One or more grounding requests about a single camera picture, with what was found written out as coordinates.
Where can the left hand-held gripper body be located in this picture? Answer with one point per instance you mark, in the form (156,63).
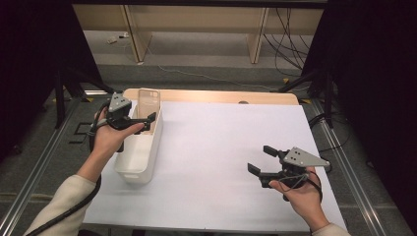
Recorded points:
(119,111)

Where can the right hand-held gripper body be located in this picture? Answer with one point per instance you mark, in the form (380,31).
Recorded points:
(303,158)

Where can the transparent phone case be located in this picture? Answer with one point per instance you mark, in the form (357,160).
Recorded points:
(148,103)

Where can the white plastic bin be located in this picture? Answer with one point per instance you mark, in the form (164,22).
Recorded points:
(137,157)

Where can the person's left hand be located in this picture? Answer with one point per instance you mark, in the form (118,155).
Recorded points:
(109,139)

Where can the person's right hand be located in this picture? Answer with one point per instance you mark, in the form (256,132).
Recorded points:
(305,200)

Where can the white table cover sheet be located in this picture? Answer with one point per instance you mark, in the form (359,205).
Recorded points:
(229,190)

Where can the black metal stand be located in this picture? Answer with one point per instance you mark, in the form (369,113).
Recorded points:
(323,88)
(65,91)

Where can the small white floor item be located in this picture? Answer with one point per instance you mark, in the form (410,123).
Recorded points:
(112,40)

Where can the black curtain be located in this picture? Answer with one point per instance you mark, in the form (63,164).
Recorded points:
(377,82)
(29,65)

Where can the light wooden bench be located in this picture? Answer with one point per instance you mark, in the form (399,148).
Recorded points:
(196,16)

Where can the aluminium floor rail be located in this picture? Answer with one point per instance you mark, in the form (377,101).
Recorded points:
(350,164)
(36,170)

